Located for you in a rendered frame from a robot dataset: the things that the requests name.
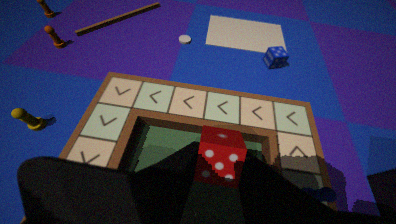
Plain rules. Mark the blue die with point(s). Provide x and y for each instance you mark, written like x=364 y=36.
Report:
x=275 y=57

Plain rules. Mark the brown wooden bar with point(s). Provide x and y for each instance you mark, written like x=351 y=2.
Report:
x=116 y=19

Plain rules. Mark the red die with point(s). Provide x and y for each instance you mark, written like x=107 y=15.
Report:
x=221 y=157

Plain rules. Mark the yellow pawn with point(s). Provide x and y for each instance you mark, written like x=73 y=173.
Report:
x=34 y=123

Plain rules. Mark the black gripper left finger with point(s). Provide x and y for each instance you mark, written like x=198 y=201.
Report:
x=87 y=194

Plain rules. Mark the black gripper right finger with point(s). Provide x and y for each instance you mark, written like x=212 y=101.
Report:
x=268 y=198

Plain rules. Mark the orange-brown game pawn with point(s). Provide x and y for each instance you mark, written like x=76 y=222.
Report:
x=58 y=43
x=48 y=13

